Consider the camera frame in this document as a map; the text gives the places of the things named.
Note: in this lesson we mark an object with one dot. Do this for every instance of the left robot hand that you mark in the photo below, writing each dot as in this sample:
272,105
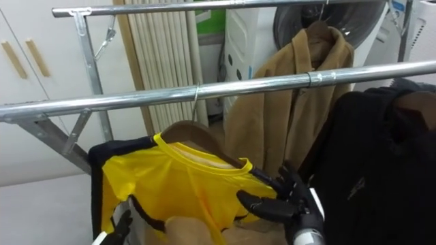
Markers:
116,236

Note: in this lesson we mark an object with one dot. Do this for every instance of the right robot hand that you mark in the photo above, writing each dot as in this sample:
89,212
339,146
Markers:
296,207

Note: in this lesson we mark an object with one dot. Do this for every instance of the yellow shirt with black trim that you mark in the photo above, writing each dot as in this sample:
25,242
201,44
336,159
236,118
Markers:
170,183

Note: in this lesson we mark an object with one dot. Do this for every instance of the brown wooden clothes hanger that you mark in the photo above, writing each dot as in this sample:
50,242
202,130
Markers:
316,29
190,131
419,105

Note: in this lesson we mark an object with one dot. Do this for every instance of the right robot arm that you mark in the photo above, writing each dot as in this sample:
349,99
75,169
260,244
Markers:
308,238

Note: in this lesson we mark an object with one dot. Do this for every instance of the tan coat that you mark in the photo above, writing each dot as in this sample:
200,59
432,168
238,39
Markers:
265,129

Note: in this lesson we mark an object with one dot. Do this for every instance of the black jacket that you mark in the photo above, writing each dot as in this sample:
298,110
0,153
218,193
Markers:
374,170

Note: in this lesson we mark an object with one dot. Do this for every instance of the silver metal clothes rack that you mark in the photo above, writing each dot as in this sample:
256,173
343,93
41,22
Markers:
238,86

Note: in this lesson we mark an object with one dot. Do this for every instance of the white washing machine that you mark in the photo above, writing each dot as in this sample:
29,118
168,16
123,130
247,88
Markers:
245,37

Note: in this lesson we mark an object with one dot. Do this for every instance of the beige pleated curtain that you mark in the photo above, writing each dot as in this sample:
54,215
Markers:
160,51

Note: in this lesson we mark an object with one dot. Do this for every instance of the white boxy appliance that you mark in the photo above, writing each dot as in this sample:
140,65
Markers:
425,34

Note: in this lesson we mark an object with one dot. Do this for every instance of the landscape wall poster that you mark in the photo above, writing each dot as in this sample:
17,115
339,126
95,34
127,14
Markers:
211,20

